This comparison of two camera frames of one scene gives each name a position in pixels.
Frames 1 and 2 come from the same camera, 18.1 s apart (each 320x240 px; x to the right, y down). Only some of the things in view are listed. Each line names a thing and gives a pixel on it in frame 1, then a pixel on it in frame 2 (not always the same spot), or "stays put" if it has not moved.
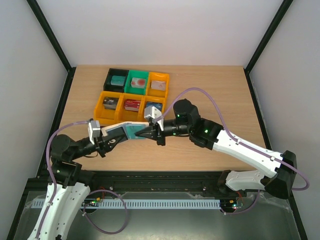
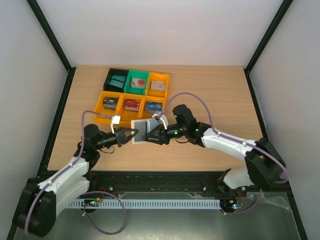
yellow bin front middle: (123, 115) stays put
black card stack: (110, 103) stays put
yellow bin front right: (144, 99) stays put
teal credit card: (131, 129) to (118, 81)
